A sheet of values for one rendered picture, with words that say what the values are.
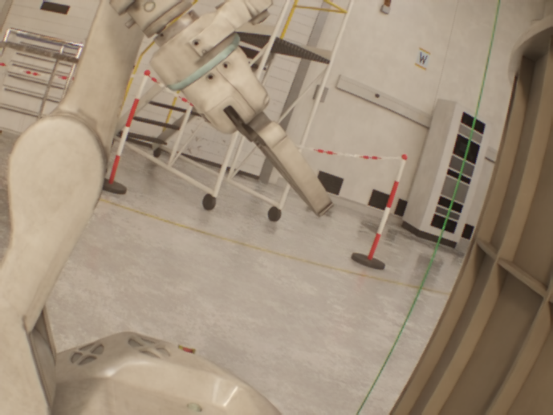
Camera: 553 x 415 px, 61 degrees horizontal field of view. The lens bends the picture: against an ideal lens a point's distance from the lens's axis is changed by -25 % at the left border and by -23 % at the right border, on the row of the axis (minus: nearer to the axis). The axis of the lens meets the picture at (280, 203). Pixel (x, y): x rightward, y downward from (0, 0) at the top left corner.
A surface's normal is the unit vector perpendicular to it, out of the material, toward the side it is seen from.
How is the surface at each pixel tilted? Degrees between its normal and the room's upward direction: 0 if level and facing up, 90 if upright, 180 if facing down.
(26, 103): 90
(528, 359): 90
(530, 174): 90
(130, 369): 73
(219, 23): 64
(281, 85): 90
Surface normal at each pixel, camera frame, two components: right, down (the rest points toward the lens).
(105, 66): 0.28, 0.22
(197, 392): 0.36, -0.05
